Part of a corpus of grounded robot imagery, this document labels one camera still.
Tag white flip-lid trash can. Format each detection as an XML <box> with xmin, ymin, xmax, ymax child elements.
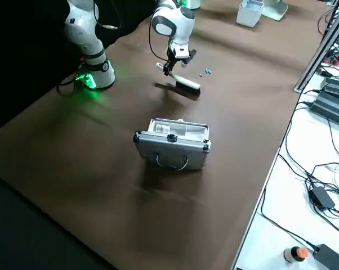
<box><xmin>235</xmin><ymin>0</ymin><xmax>265</xmax><ymax>28</ymax></box>

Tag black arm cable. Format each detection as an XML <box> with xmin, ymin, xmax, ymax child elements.
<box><xmin>92</xmin><ymin>0</ymin><xmax>170</xmax><ymax>63</ymax></box>

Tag small bottle with orange cap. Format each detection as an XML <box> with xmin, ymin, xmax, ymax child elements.
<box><xmin>283</xmin><ymin>254</ymin><xmax>309</xmax><ymax>265</ymax></box>

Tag power supply box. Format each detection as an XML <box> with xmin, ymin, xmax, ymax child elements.
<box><xmin>323</xmin><ymin>77</ymin><xmax>339</xmax><ymax>95</ymax></box>
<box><xmin>309</xmin><ymin>91</ymin><xmax>339</xmax><ymax>129</ymax></box>

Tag white brush with black bristles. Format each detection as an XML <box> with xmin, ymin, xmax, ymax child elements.
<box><xmin>155</xmin><ymin>62</ymin><xmax>202</xmax><ymax>100</ymax></box>

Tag aluminium carrying case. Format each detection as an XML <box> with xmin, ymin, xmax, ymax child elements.
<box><xmin>133</xmin><ymin>118</ymin><xmax>212</xmax><ymax>172</ymax></box>

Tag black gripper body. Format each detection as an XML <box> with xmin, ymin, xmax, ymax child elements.
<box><xmin>166</xmin><ymin>46</ymin><xmax>189</xmax><ymax>63</ymax></box>

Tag black power adapter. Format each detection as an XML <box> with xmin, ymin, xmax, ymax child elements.
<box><xmin>310</xmin><ymin>187</ymin><xmax>336</xmax><ymax>209</ymax></box>

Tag aluminium upright post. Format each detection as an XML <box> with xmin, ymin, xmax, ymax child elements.
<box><xmin>293</xmin><ymin>1</ymin><xmax>339</xmax><ymax>93</ymax></box>

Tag pale plastic dustpan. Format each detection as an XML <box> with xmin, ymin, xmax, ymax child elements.
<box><xmin>260</xmin><ymin>0</ymin><xmax>289</xmax><ymax>21</ymax></box>

